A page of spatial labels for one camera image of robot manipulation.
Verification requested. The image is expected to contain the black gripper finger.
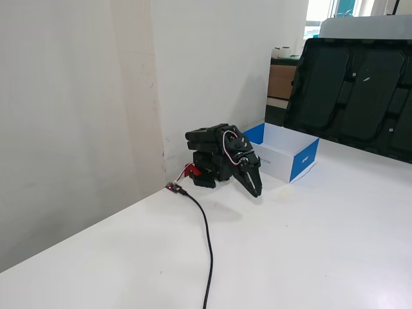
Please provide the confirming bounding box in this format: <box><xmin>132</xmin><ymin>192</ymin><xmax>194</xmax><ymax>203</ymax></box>
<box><xmin>243</xmin><ymin>156</ymin><xmax>263</xmax><ymax>195</ymax></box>
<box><xmin>234</xmin><ymin>167</ymin><xmax>259</xmax><ymax>198</ymax></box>

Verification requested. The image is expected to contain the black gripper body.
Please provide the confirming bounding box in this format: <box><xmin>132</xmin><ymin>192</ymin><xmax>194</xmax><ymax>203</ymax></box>
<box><xmin>222</xmin><ymin>124</ymin><xmax>261</xmax><ymax>171</ymax></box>

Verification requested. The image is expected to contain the blue and white cardboard box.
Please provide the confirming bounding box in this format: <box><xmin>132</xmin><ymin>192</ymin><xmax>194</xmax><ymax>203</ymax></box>
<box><xmin>243</xmin><ymin>122</ymin><xmax>320</xmax><ymax>183</ymax></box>

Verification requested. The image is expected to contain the brown cardboard box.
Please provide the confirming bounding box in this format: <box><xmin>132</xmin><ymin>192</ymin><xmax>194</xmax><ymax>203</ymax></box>
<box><xmin>267</xmin><ymin>64</ymin><xmax>297</xmax><ymax>100</ymax></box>

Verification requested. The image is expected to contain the red table clamp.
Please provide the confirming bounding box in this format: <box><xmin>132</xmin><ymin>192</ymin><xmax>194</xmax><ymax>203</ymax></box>
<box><xmin>183</xmin><ymin>163</ymin><xmax>202</xmax><ymax>178</ymax></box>

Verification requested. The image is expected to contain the black plastic packaging tray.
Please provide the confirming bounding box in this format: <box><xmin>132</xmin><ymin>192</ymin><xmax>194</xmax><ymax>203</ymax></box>
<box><xmin>282</xmin><ymin>37</ymin><xmax>412</xmax><ymax>163</ymax></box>

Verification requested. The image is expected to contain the window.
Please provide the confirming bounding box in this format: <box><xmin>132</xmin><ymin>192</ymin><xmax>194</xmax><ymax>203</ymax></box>
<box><xmin>303</xmin><ymin>0</ymin><xmax>412</xmax><ymax>40</ymax></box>

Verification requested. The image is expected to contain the white rounded appliance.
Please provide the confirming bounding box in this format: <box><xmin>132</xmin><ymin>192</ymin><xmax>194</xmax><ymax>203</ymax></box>
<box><xmin>318</xmin><ymin>14</ymin><xmax>412</xmax><ymax>41</ymax></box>

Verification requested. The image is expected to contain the white red servo wire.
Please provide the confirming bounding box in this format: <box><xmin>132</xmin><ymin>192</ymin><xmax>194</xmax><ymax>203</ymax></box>
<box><xmin>221</xmin><ymin>129</ymin><xmax>246</xmax><ymax>167</ymax></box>

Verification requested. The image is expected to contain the thin white red lead wire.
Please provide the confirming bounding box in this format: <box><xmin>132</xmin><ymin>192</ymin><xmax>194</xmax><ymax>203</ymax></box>
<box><xmin>173</xmin><ymin>169</ymin><xmax>189</xmax><ymax>185</ymax></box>

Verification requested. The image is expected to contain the black power cable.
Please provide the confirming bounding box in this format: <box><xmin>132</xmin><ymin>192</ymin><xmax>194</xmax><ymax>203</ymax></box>
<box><xmin>180</xmin><ymin>188</ymin><xmax>214</xmax><ymax>309</ymax></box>

